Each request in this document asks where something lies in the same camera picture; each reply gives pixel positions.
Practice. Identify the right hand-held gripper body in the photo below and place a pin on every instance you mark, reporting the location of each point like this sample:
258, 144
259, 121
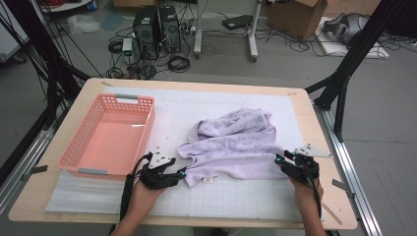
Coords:
303, 170

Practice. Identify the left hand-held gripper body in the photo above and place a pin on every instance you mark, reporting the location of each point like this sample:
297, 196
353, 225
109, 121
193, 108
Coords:
157, 178

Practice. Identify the lilac cat-print garment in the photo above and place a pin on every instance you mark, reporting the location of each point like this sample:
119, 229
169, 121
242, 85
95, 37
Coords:
236, 147

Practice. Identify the pink plastic basket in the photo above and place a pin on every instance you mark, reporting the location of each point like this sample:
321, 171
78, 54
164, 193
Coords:
111, 144

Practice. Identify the person's right hand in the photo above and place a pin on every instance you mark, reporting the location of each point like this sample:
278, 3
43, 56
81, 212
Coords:
308, 193

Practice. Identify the person's left hand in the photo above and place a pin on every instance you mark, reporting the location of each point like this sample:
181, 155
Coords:
144, 200

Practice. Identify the white grid mat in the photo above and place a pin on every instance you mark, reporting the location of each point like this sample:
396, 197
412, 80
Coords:
180, 105

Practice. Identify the white flat board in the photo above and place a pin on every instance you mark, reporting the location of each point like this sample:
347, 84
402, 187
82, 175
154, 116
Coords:
334, 49

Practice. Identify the white rolling stand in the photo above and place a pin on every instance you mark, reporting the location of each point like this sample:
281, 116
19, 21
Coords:
252, 32

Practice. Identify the large cardboard box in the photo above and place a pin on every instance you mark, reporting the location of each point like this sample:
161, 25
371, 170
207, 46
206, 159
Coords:
295, 19

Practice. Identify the small white power adapter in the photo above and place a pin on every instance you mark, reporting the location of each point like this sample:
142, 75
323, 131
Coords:
127, 46

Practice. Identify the grey and black device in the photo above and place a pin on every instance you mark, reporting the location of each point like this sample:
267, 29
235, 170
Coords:
347, 28

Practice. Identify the black flat box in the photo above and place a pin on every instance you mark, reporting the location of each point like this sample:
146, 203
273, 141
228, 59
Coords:
237, 22

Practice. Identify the black computer tower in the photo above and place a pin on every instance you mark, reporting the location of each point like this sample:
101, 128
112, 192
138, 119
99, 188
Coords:
146, 32
170, 29

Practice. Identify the clear plastic bag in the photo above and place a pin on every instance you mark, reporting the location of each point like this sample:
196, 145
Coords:
83, 23

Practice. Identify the grey metal bracket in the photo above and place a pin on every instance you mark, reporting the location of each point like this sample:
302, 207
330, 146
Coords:
36, 170
342, 187

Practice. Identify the aluminium rail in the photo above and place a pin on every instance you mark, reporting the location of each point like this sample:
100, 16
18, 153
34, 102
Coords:
26, 160
347, 157

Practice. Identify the black metal frame strut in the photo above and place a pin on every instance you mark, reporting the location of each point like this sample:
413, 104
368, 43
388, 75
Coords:
360, 42
49, 59

